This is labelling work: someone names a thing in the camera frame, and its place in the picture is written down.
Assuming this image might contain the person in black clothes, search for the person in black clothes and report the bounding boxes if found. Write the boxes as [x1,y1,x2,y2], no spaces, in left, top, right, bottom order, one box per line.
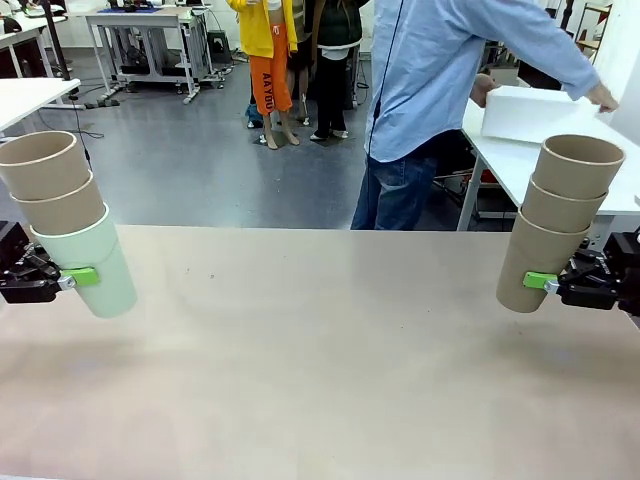
[308,0,365,142]

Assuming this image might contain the person in light blue shirt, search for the person in light blue shirt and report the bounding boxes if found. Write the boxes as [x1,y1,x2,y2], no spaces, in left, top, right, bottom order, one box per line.
[349,0,601,231]

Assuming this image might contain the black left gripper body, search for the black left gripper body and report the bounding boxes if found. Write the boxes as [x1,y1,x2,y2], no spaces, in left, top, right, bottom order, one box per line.
[0,221,31,281]

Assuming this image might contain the brown cup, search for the brown cup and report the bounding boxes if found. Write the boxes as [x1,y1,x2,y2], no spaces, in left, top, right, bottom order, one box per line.
[519,177,610,235]
[495,205,594,315]
[0,130,94,202]
[530,134,626,199]
[9,169,108,236]

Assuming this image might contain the thin black cord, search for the thin black cord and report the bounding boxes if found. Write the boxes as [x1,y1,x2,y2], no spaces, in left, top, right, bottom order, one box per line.
[365,0,405,161]

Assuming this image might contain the pale green cup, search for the pale green cup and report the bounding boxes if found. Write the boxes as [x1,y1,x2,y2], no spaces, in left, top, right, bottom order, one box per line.
[29,202,139,320]

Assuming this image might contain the grey-framed workbench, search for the grey-framed workbench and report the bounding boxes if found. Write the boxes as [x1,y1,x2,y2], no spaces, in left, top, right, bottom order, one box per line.
[84,5,202,106]

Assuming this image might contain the black monitor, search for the black monitor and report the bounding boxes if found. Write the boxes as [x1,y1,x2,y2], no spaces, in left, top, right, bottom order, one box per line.
[517,58,569,92]

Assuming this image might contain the person's right hand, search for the person's right hand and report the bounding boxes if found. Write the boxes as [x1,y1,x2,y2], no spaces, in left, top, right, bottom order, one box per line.
[583,82,622,114]

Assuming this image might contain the black floor cable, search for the black floor cable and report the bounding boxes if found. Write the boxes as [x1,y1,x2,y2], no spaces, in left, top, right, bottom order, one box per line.
[73,97,94,169]

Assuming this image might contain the white plastic basket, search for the white plastic basket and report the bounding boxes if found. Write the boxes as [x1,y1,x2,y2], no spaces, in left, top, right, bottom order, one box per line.
[480,84,609,146]

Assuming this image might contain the black stand pole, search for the black stand pole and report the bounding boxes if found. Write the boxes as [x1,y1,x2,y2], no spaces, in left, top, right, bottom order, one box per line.
[42,0,74,81]

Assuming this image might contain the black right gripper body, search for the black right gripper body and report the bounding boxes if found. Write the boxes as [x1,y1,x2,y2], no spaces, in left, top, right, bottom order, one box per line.
[602,227,640,317]

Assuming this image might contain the wooden shelf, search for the wooden shelf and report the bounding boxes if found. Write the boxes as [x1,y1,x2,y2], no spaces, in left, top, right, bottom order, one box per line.
[574,0,614,64]

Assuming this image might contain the person in yellow jacket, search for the person in yellow jacket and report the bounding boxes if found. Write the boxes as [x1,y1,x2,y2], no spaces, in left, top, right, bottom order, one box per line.
[225,0,302,151]

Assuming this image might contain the person's left hand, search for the person's left hand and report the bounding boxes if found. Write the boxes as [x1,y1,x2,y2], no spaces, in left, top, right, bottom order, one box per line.
[471,73,502,109]

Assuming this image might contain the black chair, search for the black chair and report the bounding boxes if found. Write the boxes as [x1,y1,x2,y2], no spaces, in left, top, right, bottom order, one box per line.
[428,127,477,206]

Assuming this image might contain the black computer tower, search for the black computer tower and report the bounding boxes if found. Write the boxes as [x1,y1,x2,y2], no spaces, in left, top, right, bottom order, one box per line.
[206,29,234,66]

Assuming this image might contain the white table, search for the white table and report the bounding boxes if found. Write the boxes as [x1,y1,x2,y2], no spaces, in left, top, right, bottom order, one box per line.
[0,78,82,132]
[457,107,640,232]

